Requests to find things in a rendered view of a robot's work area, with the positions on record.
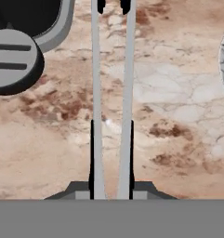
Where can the grey tongs with black tips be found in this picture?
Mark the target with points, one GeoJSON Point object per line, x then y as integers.
{"type": "Point", "coordinates": [96, 93]}

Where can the grey round disc with slots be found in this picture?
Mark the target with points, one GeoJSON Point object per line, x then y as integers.
{"type": "Point", "coordinates": [14, 57]}

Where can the black basin with grey rim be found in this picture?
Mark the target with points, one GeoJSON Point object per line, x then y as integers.
{"type": "Point", "coordinates": [26, 14]}

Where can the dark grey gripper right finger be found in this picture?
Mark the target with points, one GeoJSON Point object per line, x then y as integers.
{"type": "Point", "coordinates": [142, 189]}

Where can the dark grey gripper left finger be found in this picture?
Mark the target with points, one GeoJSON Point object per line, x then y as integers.
{"type": "Point", "coordinates": [81, 189]}

